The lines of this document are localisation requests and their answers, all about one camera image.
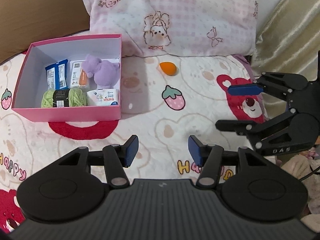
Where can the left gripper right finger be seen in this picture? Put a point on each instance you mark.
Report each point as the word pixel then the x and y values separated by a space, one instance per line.
pixel 208 158

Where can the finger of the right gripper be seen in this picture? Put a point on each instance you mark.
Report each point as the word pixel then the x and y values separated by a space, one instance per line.
pixel 247 89

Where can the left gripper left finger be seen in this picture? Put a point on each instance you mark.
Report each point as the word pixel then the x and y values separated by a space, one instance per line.
pixel 118 157

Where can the white tissue pack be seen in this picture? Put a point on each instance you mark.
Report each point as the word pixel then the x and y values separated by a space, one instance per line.
pixel 103 97

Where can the orange makeup sponge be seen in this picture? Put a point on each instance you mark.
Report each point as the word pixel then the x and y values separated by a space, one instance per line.
pixel 168 68

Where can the green yarn ball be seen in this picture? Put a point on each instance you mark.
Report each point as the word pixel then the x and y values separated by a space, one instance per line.
pixel 73 97

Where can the purple plush toy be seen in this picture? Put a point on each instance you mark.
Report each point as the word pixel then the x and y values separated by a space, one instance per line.
pixel 104 73

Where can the clear dental floss box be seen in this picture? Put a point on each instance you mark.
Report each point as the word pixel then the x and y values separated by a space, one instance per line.
pixel 76 76

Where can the blue snack packet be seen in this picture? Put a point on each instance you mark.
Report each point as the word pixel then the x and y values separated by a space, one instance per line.
pixel 57 75

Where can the gold satin curtain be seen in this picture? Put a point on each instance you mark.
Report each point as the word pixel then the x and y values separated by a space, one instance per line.
pixel 289 41

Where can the pink cardboard box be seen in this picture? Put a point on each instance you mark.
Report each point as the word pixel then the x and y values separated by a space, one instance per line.
pixel 32 81

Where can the pink checked pillow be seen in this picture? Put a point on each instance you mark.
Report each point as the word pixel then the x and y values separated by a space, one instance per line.
pixel 177 27

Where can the brown cloud pillow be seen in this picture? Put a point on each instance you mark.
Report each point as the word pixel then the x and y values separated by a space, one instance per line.
pixel 26 21

